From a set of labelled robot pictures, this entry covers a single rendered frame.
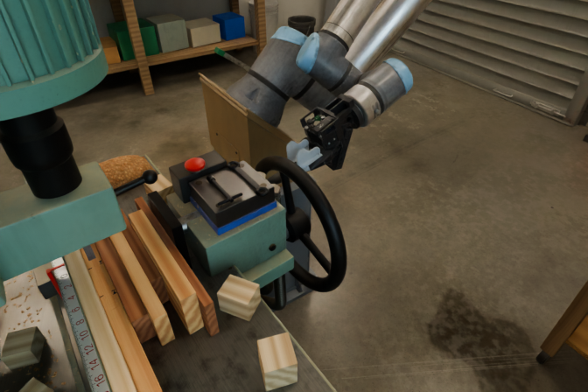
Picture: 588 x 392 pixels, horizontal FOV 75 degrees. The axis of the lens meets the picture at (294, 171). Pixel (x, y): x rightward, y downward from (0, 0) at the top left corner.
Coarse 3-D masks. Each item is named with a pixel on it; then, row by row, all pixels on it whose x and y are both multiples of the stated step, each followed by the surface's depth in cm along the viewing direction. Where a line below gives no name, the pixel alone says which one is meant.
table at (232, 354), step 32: (128, 192) 70; (192, 256) 58; (288, 256) 62; (224, 320) 50; (256, 320) 50; (160, 352) 46; (192, 352) 46; (224, 352) 46; (256, 352) 46; (160, 384) 43; (192, 384) 43; (224, 384) 43; (256, 384) 43; (320, 384) 43
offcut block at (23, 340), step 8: (32, 328) 56; (8, 336) 55; (16, 336) 55; (24, 336) 55; (32, 336) 55; (40, 336) 57; (8, 344) 54; (16, 344) 54; (24, 344) 54; (32, 344) 54; (40, 344) 56; (8, 352) 53; (16, 352) 53; (24, 352) 53; (32, 352) 54; (40, 352) 56; (8, 360) 53; (16, 360) 54; (24, 360) 54; (32, 360) 55
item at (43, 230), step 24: (96, 168) 48; (0, 192) 44; (24, 192) 44; (72, 192) 44; (96, 192) 44; (0, 216) 41; (24, 216) 41; (48, 216) 42; (72, 216) 43; (96, 216) 45; (120, 216) 47; (0, 240) 40; (24, 240) 41; (48, 240) 43; (72, 240) 45; (96, 240) 47; (0, 264) 41; (24, 264) 43
